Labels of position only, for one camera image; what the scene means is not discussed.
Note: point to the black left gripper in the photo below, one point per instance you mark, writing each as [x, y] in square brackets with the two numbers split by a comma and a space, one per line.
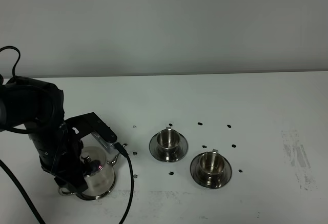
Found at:
[60, 147]

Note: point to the stainless steel teapot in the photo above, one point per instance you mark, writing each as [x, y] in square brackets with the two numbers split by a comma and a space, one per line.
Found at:
[99, 172]

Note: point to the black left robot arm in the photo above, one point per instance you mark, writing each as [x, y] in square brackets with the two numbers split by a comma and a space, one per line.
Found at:
[36, 108]

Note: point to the steel teapot saucer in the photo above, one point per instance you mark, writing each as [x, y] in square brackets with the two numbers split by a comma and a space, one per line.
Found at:
[92, 198]

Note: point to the left stainless steel teacup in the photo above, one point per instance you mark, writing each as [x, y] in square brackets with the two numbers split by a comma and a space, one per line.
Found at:
[168, 141]

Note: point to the stainless steel teacup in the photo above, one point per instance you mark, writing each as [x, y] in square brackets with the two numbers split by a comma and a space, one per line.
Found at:
[211, 164]
[168, 141]

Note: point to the right stainless steel teacup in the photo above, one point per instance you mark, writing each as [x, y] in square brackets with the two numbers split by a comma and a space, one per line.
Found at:
[211, 164]

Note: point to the left steel cup saucer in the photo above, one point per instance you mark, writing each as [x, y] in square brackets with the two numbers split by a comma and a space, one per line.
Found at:
[178, 155]

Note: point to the steel cup saucer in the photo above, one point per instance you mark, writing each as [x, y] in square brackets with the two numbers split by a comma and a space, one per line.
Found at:
[178, 155]
[210, 183]

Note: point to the right steel cup saucer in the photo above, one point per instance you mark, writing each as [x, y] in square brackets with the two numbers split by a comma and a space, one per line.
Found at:
[210, 183]

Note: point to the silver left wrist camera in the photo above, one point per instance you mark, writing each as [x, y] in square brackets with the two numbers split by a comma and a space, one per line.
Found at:
[106, 139]

